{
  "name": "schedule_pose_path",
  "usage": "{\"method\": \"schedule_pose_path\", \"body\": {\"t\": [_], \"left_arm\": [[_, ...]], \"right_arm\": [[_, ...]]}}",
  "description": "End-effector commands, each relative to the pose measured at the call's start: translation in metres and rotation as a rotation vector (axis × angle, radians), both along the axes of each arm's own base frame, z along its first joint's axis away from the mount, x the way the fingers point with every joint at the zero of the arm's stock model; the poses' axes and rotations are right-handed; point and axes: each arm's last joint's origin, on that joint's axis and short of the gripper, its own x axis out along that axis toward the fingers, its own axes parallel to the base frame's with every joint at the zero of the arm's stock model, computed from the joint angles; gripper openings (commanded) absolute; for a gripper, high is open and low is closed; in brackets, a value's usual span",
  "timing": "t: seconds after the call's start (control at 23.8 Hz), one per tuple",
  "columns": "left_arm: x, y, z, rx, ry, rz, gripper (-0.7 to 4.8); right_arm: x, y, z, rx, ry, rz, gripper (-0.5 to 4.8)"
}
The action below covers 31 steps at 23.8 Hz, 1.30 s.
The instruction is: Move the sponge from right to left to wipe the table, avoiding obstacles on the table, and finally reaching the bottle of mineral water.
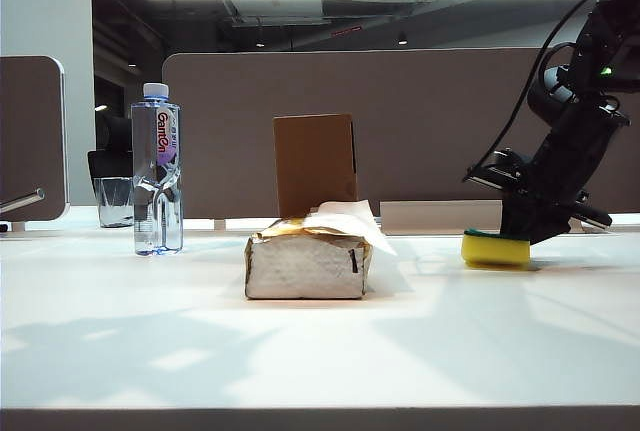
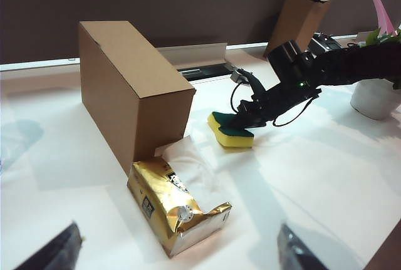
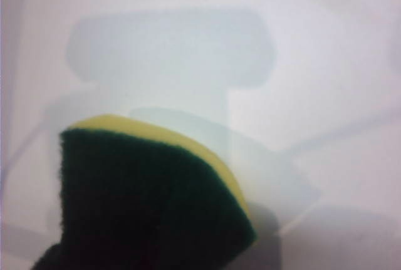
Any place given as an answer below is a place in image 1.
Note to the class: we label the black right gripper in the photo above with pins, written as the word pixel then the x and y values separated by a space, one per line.
pixel 570 161

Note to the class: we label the yellow green scouring sponge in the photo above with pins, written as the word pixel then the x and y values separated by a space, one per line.
pixel 492 252

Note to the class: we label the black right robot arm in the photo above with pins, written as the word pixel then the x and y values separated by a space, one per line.
pixel 617 26

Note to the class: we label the clear Ganten water bottle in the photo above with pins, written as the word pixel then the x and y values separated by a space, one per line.
pixel 156 191

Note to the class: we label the wide brown desk partition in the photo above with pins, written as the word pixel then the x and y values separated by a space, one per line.
pixel 400 111

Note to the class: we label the white tissue sheet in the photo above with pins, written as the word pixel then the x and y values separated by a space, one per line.
pixel 350 221

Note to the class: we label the brown cardboard box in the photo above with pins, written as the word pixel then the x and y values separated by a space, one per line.
pixel 312 161

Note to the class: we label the gold tissue pack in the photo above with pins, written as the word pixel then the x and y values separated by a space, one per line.
pixel 300 271

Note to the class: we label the clear glass mug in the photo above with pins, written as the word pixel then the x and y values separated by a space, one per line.
pixel 112 203

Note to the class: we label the black office chair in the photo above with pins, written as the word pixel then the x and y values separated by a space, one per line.
pixel 112 156

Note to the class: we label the narrow brown desk partition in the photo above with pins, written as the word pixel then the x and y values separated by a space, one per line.
pixel 30 136

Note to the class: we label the metal ladle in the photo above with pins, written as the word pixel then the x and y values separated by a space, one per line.
pixel 22 201

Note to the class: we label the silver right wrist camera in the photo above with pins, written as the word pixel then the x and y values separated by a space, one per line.
pixel 495 171

